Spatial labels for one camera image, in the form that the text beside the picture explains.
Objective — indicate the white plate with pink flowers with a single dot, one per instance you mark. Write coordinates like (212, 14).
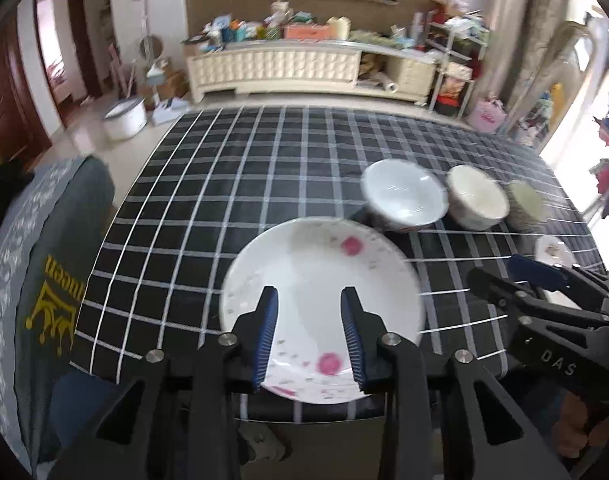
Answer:
(309, 270)

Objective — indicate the pale green bowl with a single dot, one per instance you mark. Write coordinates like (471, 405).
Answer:
(526, 202)

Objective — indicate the brown wooden door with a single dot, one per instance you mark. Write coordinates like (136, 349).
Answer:
(9, 105)

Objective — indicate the pink box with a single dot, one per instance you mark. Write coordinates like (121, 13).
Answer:
(308, 31)

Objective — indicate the cream tufted low cabinet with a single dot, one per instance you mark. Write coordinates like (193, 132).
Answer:
(284, 67)

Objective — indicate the white metal rack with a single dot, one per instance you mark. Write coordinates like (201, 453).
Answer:
(457, 75)

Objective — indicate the person's right hand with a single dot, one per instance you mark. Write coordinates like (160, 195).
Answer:
(576, 420)

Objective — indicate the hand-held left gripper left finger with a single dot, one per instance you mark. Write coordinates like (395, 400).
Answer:
(267, 330)

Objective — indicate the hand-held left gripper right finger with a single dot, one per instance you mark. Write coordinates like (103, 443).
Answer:
(352, 330)

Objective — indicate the black white checked tablecloth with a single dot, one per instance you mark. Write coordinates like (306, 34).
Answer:
(234, 185)

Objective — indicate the small white dish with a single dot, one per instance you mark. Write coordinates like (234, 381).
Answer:
(549, 247)

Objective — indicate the cream plastic canister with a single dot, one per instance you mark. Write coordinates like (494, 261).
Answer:
(338, 27)

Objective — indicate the cream bowl with patterned outside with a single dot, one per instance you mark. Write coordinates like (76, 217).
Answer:
(477, 195)

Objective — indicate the white paper roll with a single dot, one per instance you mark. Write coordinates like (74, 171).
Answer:
(388, 85)

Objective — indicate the white bowl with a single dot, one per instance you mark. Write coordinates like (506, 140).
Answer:
(404, 195)

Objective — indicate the white round basin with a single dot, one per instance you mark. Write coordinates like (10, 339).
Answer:
(124, 120)

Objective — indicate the grey printed chair cover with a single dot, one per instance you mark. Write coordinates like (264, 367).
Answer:
(39, 285)

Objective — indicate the pink bag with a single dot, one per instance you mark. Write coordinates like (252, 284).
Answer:
(487, 117)

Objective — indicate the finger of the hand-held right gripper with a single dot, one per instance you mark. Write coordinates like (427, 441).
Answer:
(534, 270)
(509, 295)

